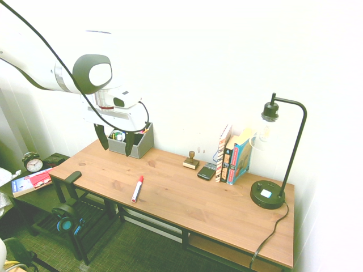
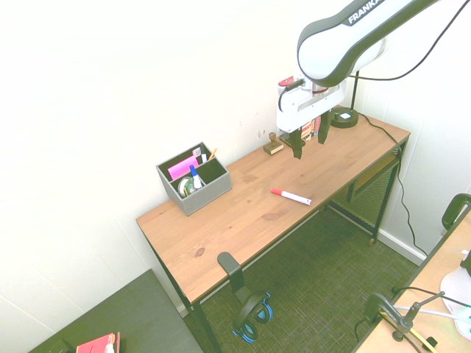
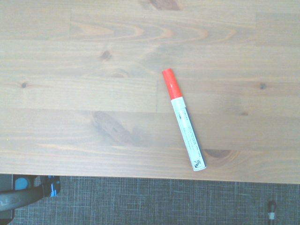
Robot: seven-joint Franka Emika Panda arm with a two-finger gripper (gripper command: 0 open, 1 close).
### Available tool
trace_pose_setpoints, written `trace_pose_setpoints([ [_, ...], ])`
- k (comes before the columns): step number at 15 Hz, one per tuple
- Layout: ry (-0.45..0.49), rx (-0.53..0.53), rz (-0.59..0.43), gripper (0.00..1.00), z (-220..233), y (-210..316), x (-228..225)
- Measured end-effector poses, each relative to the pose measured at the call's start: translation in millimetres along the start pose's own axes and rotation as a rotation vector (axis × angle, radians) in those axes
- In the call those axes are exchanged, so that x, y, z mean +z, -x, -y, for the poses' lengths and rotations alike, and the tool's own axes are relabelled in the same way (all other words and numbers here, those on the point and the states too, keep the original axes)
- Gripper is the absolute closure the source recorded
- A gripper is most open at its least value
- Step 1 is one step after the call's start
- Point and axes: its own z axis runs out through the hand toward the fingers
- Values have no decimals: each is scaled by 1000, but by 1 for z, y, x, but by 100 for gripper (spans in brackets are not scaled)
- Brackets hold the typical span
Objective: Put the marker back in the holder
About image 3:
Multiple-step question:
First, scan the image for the white marker with red cap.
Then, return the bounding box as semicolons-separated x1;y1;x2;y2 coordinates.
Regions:
162;68;207;172

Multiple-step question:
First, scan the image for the black clamp with blue parts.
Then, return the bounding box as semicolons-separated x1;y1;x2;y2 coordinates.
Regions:
0;174;61;225

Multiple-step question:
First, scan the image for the black cable with white band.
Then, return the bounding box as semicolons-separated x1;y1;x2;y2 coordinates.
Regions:
267;200;277;225

